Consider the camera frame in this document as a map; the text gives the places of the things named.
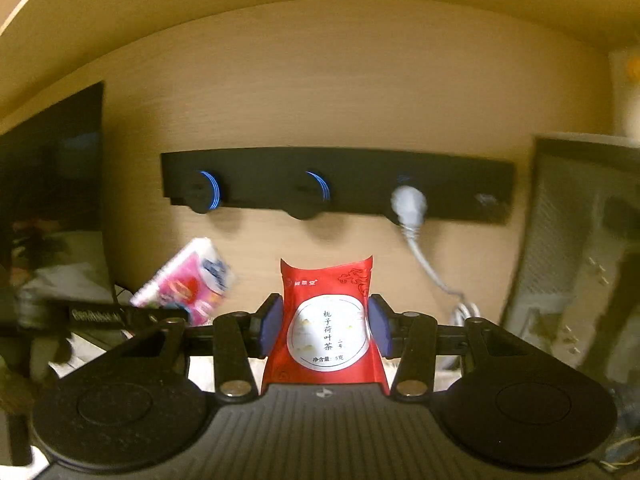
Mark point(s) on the red tea sachet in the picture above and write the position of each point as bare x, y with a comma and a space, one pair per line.
327, 330

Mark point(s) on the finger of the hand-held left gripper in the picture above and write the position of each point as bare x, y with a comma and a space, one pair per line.
155, 314

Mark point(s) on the black monitor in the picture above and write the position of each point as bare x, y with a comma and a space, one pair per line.
55, 210

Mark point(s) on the black power strip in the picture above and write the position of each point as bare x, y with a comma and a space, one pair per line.
350, 180

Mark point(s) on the grey computer case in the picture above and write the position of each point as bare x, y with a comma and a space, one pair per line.
575, 260

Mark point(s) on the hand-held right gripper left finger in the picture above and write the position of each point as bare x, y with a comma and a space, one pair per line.
270, 327

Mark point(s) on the pink printed tissue pack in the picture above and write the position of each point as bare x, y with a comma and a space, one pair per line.
195, 280

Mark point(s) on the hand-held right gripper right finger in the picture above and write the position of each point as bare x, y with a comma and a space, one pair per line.
380, 327

